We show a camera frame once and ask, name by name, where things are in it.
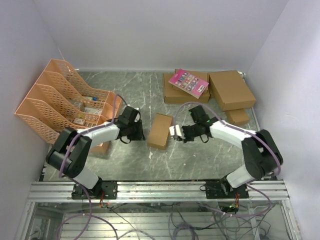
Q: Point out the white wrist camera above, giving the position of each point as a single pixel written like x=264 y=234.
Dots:
x=176 y=132
x=138 y=116

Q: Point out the small cardboard box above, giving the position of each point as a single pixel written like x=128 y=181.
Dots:
x=237 y=117

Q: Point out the orange plastic file organizer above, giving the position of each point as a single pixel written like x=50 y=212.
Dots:
x=60 y=98

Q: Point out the pink book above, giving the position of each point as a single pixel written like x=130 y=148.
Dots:
x=194 y=83

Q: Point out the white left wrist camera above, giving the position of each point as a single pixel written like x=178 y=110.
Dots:
x=138 y=116

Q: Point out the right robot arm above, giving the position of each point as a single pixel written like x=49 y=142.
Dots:
x=260 y=152

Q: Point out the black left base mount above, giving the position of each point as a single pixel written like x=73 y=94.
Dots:
x=106 y=190

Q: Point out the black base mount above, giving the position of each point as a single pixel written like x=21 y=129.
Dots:
x=215 y=189
x=106 y=190

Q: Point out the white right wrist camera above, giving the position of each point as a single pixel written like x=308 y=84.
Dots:
x=176 y=132

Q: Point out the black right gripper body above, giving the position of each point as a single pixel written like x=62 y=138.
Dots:
x=190 y=132

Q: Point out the closed cardboard box under book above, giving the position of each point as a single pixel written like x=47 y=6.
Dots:
x=174 y=95

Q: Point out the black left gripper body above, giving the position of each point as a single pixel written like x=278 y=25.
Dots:
x=135 y=132

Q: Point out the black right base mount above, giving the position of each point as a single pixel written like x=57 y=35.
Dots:
x=215 y=189

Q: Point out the large closed cardboard box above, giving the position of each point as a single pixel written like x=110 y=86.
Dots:
x=230 y=90

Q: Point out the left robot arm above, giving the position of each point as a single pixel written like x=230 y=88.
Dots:
x=70 y=151

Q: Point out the aluminium mounting rail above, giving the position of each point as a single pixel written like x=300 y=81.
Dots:
x=161 y=191

